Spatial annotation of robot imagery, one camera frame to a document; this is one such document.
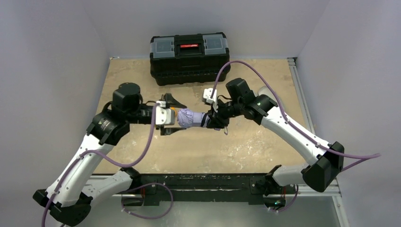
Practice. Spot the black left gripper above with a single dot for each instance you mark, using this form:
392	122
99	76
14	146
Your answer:
167	102

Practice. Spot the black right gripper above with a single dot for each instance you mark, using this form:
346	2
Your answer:
213	116

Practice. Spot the lilac umbrella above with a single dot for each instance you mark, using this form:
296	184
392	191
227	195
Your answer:
188	118

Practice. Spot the black plastic toolbox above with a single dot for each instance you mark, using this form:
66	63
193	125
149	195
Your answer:
180	59

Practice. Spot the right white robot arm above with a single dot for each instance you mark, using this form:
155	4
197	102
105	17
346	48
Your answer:
324	161

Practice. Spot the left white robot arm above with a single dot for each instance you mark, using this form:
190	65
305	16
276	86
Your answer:
92	176

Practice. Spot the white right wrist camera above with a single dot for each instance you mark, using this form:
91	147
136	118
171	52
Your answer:
209	96

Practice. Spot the aluminium frame rail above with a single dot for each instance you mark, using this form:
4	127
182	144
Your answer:
69	200

